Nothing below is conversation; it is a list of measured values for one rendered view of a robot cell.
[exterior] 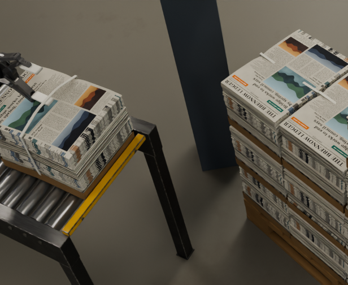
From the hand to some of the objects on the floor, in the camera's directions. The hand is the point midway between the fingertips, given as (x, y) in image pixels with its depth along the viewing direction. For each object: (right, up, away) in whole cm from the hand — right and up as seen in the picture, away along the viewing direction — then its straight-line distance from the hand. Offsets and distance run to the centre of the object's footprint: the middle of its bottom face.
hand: (42, 85), depth 217 cm
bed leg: (+45, -64, +85) cm, 116 cm away
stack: (+121, -70, +61) cm, 152 cm away
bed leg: (+19, -99, +61) cm, 118 cm away
